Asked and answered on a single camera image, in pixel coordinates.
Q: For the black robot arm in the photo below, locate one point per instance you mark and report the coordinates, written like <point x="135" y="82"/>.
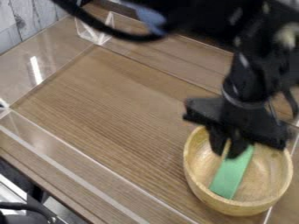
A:
<point x="262" y="28"/>

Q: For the green rectangular block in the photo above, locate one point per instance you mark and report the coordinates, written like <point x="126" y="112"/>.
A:
<point x="230" y="173"/>

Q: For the black equipment under table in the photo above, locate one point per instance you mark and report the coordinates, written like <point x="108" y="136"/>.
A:
<point x="25" y="212"/>

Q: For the wooden bowl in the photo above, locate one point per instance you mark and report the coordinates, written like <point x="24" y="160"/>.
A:
<point x="266" y="181"/>

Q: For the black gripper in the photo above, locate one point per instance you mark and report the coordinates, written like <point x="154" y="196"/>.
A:
<point x="243" y="126"/>

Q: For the clear acrylic wall panel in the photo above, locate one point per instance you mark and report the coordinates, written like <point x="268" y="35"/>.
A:
<point x="84" y="185"/>

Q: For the clear acrylic corner bracket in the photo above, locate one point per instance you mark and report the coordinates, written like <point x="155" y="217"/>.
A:
<point x="93" y="36"/>

